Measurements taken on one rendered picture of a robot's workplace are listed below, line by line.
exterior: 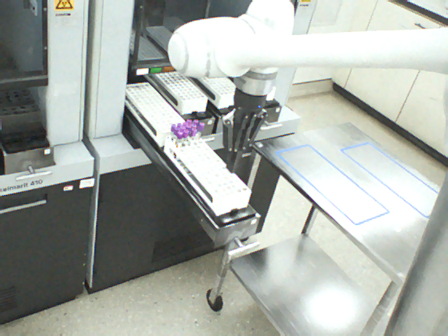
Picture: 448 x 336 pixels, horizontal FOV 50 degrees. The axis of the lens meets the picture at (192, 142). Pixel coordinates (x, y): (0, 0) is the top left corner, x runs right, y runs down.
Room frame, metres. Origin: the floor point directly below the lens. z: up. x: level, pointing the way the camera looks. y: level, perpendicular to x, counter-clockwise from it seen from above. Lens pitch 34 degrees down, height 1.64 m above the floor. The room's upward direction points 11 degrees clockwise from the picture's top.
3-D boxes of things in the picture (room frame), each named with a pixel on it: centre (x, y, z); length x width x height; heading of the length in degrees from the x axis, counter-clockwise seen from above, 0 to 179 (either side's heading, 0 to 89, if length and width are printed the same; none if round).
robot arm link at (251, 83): (1.00, -0.11, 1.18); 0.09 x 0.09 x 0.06
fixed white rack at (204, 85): (1.63, -0.02, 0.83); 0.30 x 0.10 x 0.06; 37
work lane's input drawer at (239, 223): (1.19, 0.03, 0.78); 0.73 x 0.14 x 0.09; 37
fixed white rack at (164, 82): (1.54, 0.10, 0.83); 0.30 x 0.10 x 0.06; 37
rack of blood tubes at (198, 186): (1.08, -0.05, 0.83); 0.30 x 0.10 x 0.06; 37
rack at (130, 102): (1.33, 0.14, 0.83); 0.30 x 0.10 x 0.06; 37
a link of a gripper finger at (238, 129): (0.99, -0.10, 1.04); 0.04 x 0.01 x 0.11; 37
